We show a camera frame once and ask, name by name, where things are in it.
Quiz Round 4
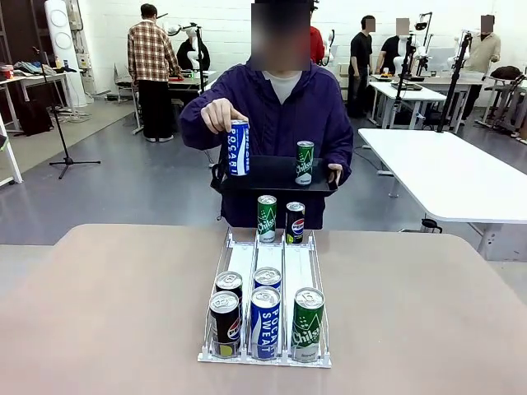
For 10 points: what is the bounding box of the large white table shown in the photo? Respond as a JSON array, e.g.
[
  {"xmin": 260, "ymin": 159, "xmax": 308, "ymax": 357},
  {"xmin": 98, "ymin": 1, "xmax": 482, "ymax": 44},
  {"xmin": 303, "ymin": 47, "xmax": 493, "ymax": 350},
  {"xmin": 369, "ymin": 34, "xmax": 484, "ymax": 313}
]
[{"xmin": 357, "ymin": 127, "xmax": 527, "ymax": 261}]

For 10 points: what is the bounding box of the person in beige jacket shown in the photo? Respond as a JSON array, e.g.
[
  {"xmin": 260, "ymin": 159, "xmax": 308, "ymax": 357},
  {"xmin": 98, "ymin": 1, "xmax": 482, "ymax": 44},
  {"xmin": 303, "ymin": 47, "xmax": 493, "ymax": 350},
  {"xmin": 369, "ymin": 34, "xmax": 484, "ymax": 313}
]
[{"xmin": 463, "ymin": 14, "xmax": 502, "ymax": 124}]

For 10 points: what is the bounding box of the blue Pocari Sweat can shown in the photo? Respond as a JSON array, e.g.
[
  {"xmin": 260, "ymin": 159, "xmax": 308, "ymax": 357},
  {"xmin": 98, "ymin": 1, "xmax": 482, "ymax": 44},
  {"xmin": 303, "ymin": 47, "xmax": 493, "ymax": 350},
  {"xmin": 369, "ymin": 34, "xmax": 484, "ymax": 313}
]
[
  {"xmin": 253, "ymin": 267, "xmax": 282, "ymax": 292},
  {"xmin": 225, "ymin": 119, "xmax": 251, "ymax": 179},
  {"xmin": 250, "ymin": 286, "xmax": 282, "ymax": 360}
]

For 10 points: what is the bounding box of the person in purple jacket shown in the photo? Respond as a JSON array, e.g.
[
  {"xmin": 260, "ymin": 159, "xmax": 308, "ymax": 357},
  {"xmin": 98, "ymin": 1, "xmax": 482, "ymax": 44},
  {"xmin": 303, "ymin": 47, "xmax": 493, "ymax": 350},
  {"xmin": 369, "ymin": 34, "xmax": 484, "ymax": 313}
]
[{"xmin": 180, "ymin": 0, "xmax": 354, "ymax": 230}]

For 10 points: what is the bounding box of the person in red hoodie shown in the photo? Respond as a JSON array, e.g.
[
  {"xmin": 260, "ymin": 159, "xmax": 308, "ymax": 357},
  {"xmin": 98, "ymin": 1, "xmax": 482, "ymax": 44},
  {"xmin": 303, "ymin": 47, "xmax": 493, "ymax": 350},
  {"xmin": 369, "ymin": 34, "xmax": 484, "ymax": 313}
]
[{"xmin": 310, "ymin": 25, "xmax": 325, "ymax": 65}]

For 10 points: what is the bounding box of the person in black with robot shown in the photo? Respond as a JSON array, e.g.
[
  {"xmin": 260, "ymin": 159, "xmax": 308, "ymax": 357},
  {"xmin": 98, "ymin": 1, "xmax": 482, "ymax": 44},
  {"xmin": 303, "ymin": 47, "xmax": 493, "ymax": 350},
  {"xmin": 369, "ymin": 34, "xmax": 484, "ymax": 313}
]
[{"xmin": 376, "ymin": 18, "xmax": 413, "ymax": 77}]

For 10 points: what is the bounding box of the person's right forearm purple sleeve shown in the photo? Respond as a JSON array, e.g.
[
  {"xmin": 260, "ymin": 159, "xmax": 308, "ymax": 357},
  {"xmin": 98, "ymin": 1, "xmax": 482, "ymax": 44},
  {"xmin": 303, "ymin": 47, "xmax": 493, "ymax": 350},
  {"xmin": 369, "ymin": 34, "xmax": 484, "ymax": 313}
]
[{"xmin": 180, "ymin": 98, "xmax": 215, "ymax": 148}]

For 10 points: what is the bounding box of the black Pepsi can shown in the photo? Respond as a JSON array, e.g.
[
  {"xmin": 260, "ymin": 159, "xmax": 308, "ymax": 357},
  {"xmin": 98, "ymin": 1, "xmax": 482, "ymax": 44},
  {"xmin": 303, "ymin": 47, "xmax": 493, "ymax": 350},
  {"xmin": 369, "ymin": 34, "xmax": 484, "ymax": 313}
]
[
  {"xmin": 285, "ymin": 201, "xmax": 306, "ymax": 244},
  {"xmin": 208, "ymin": 290, "xmax": 242, "ymax": 357},
  {"xmin": 215, "ymin": 271, "xmax": 244, "ymax": 304}
]

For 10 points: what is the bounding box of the person's left forearm purple sleeve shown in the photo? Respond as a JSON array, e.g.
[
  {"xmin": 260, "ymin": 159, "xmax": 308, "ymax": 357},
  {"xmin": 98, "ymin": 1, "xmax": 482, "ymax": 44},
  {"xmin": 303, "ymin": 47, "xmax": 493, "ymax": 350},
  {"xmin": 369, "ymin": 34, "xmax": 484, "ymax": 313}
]
[{"xmin": 327, "ymin": 131, "xmax": 354, "ymax": 182}]

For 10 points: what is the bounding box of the black backpack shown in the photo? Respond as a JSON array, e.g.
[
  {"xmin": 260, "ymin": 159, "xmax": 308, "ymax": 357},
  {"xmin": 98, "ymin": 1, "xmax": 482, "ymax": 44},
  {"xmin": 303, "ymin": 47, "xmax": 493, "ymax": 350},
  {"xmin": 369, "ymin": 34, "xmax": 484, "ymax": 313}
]
[{"xmin": 490, "ymin": 65, "xmax": 524, "ymax": 80}]

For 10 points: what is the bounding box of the black bag on floor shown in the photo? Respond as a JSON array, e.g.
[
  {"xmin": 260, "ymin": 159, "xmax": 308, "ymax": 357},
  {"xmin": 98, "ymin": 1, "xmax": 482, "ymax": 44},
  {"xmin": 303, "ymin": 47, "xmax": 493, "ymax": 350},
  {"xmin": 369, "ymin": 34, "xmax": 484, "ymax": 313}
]
[{"xmin": 18, "ymin": 98, "xmax": 54, "ymax": 137}]

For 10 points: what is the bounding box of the white tower air conditioner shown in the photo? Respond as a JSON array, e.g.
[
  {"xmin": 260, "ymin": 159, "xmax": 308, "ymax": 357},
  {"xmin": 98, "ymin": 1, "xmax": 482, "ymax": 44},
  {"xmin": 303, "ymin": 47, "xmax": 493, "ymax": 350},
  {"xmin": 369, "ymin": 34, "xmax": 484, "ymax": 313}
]
[{"xmin": 44, "ymin": 0, "xmax": 88, "ymax": 108}]

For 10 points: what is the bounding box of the person in plaid shirt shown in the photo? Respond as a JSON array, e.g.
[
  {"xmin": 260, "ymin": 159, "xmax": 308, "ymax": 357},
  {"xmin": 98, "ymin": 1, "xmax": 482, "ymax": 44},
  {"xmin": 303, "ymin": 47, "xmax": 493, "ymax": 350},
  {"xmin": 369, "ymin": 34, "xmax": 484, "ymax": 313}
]
[{"xmin": 127, "ymin": 3, "xmax": 182, "ymax": 143}]

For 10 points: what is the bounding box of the black plastic serving tray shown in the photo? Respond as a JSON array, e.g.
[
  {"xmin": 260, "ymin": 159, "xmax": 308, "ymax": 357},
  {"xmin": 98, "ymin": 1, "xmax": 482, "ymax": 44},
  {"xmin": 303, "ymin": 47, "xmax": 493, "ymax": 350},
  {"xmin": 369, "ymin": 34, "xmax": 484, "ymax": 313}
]
[{"xmin": 209, "ymin": 155, "xmax": 341, "ymax": 197}]

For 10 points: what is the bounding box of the white can dispenser rack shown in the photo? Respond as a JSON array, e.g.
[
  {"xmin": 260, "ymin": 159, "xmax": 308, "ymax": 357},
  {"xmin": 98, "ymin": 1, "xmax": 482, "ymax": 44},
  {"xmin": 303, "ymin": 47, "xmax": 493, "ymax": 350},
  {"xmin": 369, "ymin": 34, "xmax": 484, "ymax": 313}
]
[{"xmin": 197, "ymin": 228, "xmax": 333, "ymax": 367}]

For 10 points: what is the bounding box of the person in black sweater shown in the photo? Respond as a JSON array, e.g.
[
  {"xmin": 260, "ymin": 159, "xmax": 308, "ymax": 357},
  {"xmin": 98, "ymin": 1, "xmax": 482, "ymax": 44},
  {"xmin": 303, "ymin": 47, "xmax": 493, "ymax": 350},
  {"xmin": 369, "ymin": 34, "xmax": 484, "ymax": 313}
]
[{"xmin": 176, "ymin": 36, "xmax": 210, "ymax": 72}]

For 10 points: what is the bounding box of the white workbench table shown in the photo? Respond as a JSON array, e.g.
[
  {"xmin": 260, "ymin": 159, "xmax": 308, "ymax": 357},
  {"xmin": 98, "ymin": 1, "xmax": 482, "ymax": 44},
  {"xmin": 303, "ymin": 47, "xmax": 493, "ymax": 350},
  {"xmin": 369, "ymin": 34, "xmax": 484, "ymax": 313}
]
[{"xmin": 368, "ymin": 80, "xmax": 448, "ymax": 128}]

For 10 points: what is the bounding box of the white cluttered side table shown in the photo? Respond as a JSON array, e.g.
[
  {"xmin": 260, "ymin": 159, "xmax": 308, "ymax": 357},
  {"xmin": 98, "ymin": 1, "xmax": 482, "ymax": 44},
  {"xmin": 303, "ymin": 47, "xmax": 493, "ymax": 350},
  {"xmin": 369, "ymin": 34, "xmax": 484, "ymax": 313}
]
[{"xmin": 0, "ymin": 69, "xmax": 77, "ymax": 132}]

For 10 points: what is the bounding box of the black camera stand pole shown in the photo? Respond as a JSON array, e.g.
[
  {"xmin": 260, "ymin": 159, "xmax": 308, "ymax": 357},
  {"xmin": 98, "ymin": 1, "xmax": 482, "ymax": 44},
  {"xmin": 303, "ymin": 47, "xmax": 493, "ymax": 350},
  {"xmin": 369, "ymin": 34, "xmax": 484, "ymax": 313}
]
[
  {"xmin": 436, "ymin": 32, "xmax": 473, "ymax": 132},
  {"xmin": 389, "ymin": 32, "xmax": 417, "ymax": 128}
]

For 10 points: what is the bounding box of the black tripod microphone stand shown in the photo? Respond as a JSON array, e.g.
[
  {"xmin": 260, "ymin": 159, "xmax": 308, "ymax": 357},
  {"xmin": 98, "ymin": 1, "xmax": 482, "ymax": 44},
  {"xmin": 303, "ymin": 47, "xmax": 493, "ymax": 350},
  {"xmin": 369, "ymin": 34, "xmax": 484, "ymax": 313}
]
[{"xmin": 32, "ymin": 45, "xmax": 101, "ymax": 179}]

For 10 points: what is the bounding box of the white humanoid background robot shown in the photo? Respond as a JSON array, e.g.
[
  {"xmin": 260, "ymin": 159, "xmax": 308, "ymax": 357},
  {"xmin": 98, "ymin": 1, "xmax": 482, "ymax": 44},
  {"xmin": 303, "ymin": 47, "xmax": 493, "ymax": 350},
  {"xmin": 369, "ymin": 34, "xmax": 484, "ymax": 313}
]
[{"xmin": 320, "ymin": 28, "xmax": 341, "ymax": 67}]

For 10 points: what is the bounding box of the person in black t-shirt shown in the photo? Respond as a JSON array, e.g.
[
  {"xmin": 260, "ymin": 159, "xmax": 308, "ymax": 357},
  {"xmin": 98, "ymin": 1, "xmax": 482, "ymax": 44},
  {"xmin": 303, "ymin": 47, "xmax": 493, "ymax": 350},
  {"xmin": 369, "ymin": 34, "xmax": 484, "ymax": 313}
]
[{"xmin": 347, "ymin": 15, "xmax": 377, "ymax": 119}]

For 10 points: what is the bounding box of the white table frame leg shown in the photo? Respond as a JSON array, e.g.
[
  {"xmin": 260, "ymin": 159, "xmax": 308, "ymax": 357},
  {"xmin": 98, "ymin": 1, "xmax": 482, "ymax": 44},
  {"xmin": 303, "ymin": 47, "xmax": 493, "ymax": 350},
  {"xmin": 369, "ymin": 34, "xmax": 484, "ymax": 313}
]
[{"xmin": 0, "ymin": 123, "xmax": 25, "ymax": 186}]

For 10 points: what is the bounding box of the person's right hand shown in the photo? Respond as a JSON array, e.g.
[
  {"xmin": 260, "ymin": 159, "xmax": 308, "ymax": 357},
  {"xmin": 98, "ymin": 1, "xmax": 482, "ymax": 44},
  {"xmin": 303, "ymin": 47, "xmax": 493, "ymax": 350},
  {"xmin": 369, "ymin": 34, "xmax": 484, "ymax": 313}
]
[{"xmin": 200, "ymin": 98, "xmax": 244, "ymax": 135}]

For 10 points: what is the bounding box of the white drawer cabinet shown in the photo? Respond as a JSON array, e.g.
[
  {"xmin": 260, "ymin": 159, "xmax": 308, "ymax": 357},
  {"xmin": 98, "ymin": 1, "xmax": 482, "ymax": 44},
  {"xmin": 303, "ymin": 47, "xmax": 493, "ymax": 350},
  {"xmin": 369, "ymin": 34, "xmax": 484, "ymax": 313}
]
[{"xmin": 337, "ymin": 62, "xmax": 351, "ymax": 100}]

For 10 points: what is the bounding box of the green Chilsung cider can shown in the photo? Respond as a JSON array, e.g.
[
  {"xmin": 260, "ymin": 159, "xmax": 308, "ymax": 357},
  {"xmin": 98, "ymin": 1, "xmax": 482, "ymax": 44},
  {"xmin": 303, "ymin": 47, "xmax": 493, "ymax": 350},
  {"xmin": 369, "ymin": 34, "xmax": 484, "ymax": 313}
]
[
  {"xmin": 257, "ymin": 194, "xmax": 277, "ymax": 243},
  {"xmin": 296, "ymin": 140, "xmax": 315, "ymax": 186},
  {"xmin": 291, "ymin": 287, "xmax": 325, "ymax": 363}
]

